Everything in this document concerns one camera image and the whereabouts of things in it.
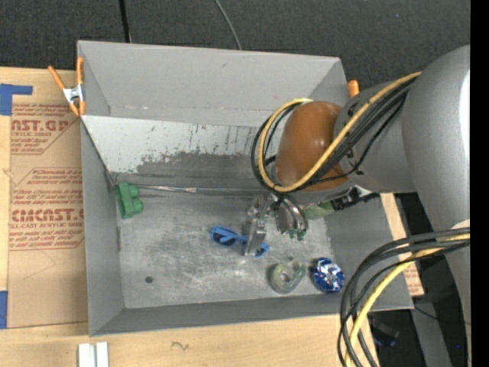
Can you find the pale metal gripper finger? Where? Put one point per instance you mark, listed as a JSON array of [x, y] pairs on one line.
[[254, 239], [259, 208]]

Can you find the blue sunglasses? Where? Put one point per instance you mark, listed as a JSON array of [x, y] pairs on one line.
[[225, 236]]

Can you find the pale green round object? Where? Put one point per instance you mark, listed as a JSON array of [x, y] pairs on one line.
[[317, 211]]

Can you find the clear tape dispenser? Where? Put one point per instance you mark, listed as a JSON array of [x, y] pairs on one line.
[[283, 278]]

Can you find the grey metal bin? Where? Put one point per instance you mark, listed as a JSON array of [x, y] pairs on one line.
[[198, 273]]

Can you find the blue and white crumpled packet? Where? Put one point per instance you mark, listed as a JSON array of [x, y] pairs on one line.
[[326, 275]]

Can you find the green toy building block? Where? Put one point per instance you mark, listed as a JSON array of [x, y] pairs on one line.
[[129, 201]]

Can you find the brown cardboard board red print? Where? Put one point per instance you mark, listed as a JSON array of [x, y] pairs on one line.
[[46, 243]]

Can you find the black cylinder on white bracket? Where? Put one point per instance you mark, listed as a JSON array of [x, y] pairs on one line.
[[345, 202]]

